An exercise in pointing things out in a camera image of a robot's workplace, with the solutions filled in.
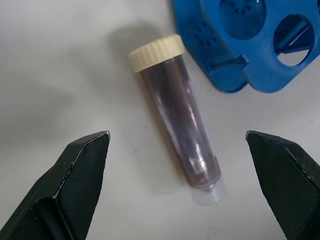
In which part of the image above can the brown test tube, cream cap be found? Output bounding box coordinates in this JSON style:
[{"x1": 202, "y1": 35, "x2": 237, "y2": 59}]
[{"x1": 129, "y1": 34, "x2": 228, "y2": 206}]

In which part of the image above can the blue plastic test tube rack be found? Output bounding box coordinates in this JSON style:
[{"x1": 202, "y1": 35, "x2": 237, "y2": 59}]
[{"x1": 171, "y1": 0, "x2": 320, "y2": 94}]

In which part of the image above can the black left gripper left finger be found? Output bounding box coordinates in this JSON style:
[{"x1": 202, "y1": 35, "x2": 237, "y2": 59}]
[{"x1": 0, "y1": 130, "x2": 112, "y2": 240}]

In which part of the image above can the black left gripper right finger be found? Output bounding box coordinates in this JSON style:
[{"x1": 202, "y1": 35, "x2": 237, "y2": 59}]
[{"x1": 245, "y1": 129, "x2": 320, "y2": 240}]

